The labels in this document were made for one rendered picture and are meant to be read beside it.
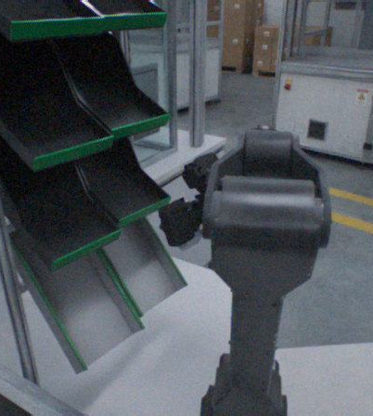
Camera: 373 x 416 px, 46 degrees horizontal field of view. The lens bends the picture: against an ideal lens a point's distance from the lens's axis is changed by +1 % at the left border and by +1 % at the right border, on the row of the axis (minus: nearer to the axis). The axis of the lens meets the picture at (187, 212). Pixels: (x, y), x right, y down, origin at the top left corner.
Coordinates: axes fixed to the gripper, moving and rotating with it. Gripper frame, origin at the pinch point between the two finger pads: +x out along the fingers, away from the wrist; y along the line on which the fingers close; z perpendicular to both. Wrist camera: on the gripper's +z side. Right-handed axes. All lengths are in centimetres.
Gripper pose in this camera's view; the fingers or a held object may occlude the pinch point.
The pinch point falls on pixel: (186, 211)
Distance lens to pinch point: 72.5
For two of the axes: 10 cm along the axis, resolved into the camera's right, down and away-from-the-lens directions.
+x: -6.8, 0.8, 7.3
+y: -6.8, 3.2, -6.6
